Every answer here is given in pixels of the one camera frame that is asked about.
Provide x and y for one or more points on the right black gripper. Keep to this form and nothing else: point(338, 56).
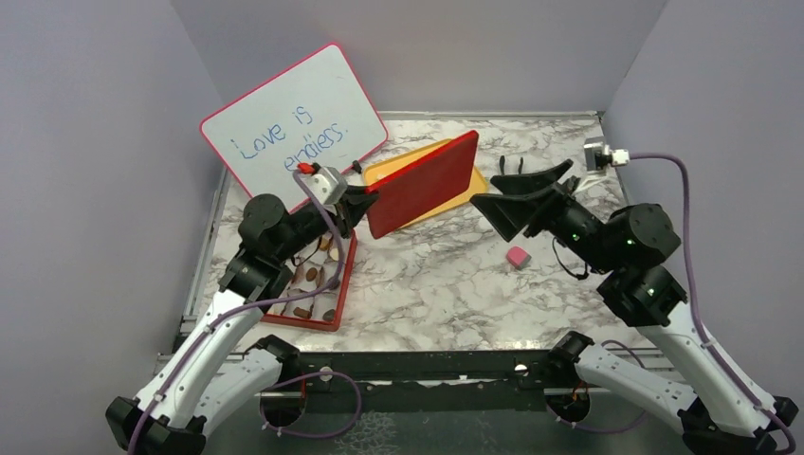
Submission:
point(510, 211)

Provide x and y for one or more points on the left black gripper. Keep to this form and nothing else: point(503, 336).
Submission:
point(354, 206)

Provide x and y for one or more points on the red box lid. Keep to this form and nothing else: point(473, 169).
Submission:
point(422, 185)

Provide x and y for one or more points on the red chocolate box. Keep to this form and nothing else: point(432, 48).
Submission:
point(322, 254)

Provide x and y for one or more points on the brown almond chocolate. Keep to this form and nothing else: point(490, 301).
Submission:
point(312, 274)

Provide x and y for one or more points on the brown square chocolate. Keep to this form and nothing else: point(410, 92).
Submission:
point(303, 313)

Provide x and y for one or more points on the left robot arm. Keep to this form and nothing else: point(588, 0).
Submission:
point(182, 405)

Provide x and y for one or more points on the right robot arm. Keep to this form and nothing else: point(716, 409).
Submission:
point(716, 408)

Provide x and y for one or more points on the yellow plastic tray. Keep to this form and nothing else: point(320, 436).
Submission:
point(378, 170)

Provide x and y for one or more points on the pink eraser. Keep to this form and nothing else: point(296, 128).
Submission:
point(518, 257)

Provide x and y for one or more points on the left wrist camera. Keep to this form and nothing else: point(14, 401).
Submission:
point(324, 184)

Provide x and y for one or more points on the white board with pink frame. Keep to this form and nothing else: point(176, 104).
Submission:
point(316, 110)

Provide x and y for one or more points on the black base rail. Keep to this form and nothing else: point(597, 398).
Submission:
point(340, 382)

